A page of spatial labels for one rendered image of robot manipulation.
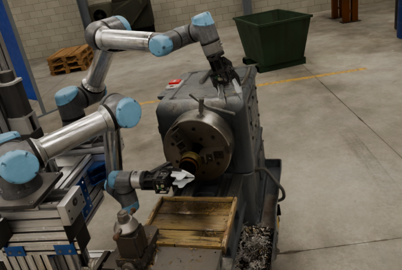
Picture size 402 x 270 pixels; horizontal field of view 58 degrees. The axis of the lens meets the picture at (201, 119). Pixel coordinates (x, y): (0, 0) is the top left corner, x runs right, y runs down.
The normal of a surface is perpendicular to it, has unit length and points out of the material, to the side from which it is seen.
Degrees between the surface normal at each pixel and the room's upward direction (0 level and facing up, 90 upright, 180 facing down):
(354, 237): 0
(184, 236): 0
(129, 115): 89
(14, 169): 91
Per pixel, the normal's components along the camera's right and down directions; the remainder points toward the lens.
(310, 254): -0.16, -0.91
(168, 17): 0.01, 0.39
